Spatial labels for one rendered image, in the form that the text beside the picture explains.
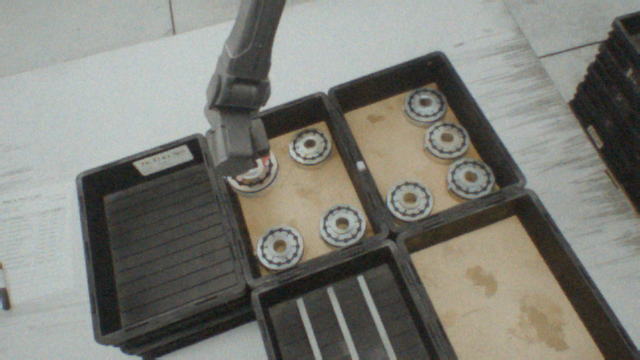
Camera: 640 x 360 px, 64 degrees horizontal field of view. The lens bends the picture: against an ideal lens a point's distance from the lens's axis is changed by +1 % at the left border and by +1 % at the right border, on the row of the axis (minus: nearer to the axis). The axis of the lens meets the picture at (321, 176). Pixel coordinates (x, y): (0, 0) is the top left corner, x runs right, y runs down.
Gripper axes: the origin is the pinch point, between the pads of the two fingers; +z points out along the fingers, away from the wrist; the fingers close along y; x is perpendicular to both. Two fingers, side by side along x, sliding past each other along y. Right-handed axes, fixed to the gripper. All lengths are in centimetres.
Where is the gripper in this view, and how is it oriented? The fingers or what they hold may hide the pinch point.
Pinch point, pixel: (249, 164)
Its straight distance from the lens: 98.0
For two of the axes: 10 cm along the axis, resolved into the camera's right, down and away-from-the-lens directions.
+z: 1.0, 4.4, 8.9
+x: -3.2, -8.4, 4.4
